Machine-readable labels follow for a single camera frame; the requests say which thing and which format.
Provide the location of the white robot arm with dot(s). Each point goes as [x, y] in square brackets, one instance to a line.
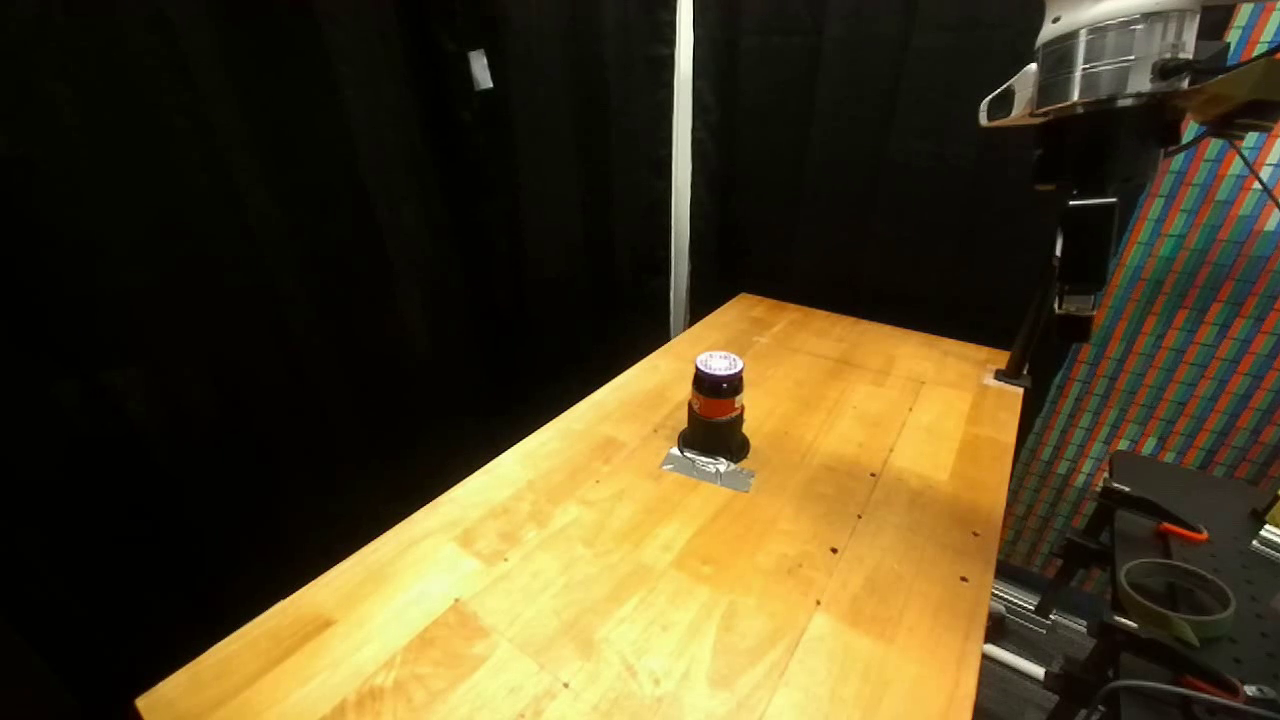
[1109, 55]

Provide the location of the dark upside-down cup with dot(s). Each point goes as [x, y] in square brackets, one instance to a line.
[716, 405]

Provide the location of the white vertical pole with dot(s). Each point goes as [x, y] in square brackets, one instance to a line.
[682, 166]

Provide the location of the colourful striped cloth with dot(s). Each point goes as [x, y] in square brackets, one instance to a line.
[1184, 350]

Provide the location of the roll of tape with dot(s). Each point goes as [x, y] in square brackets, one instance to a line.
[1179, 599]

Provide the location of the orange-handled clamp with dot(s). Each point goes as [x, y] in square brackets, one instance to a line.
[1120, 505]

